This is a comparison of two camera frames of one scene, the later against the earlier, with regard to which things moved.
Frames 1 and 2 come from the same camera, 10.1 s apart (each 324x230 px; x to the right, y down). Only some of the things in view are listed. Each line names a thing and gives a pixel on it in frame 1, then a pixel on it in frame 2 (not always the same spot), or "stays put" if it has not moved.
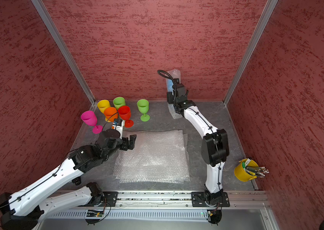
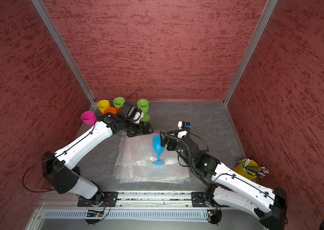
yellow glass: (102, 104) stays put
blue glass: (171, 74) to (158, 149)
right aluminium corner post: (269, 9) stays put
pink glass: (89, 117) stays put
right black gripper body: (172, 98) to (175, 145)
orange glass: (110, 113) stays put
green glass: (143, 107) stays put
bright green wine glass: (119, 102) stays put
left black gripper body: (125, 146) to (133, 128)
